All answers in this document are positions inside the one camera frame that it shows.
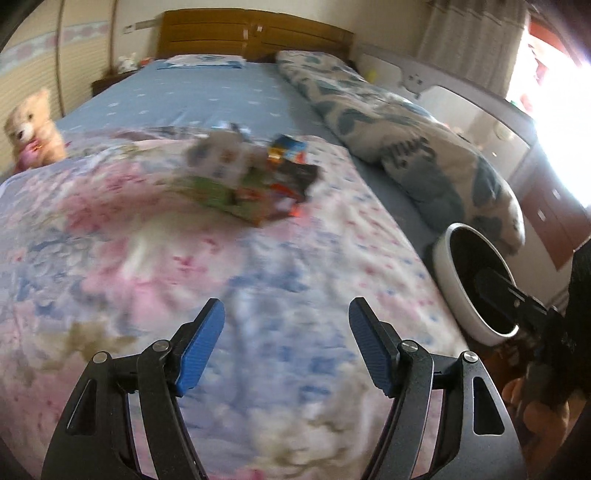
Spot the wooden headboard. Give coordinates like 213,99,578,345
157,9,355,63

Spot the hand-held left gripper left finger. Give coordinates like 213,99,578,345
41,298,227,480

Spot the blue patterned quilt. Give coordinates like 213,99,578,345
276,50,527,254

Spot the white printed wrapper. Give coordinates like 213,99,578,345
187,130,262,188

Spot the blue dotted bed sheet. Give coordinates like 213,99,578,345
53,60,444,259

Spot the beige teddy bear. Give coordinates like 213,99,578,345
4,88,68,174

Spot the grey patterned curtain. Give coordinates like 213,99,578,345
418,0,529,100

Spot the green snack wrapper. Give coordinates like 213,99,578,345
168,173,278,227

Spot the dark wooden nightstand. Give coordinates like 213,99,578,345
91,69,139,97

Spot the beige sliding door wardrobe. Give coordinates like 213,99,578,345
0,0,162,181

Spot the grey bed guard rail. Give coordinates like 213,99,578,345
353,44,543,185

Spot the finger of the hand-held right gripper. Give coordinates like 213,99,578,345
475,268,555,333

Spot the white and black trash bin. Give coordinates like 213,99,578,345
431,223,522,344

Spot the pink floral blanket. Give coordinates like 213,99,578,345
0,124,467,480

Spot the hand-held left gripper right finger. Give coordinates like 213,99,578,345
348,296,528,480

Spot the blue and orange snack packet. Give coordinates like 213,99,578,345
268,134,309,162

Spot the person's right hand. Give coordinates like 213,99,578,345
501,376,585,446

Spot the dark colourful snack wrapper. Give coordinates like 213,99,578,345
270,161,321,204

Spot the reddish wooden drawer cabinet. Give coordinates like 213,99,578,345
522,138,591,271

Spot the blue and white pillow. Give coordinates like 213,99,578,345
156,53,246,71

